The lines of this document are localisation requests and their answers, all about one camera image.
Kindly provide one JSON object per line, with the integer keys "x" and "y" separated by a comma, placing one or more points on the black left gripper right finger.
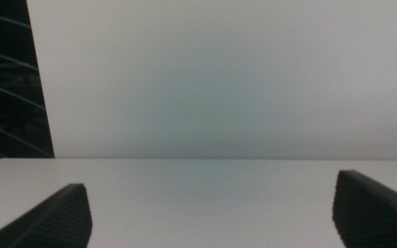
{"x": 374, "y": 213}

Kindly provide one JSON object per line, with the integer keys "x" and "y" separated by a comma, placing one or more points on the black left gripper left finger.
{"x": 57, "y": 220}

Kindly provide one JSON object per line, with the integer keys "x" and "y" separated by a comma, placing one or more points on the dark striped background panel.
{"x": 5, "y": 86}

